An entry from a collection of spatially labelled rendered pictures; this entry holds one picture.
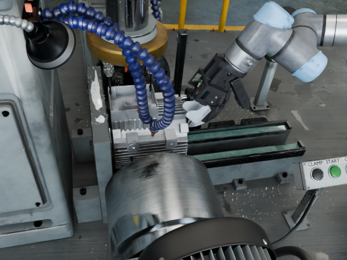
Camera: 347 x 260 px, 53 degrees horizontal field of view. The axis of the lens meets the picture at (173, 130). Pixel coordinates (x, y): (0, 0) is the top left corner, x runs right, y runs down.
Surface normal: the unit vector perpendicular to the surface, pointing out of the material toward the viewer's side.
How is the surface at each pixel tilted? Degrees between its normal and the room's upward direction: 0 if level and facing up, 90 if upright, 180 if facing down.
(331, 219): 0
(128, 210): 43
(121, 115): 90
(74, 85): 0
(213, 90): 90
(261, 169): 90
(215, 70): 90
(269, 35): 75
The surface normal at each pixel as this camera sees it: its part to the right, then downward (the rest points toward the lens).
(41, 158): 0.22, 0.70
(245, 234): 0.47, -0.70
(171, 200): 0.04, -0.70
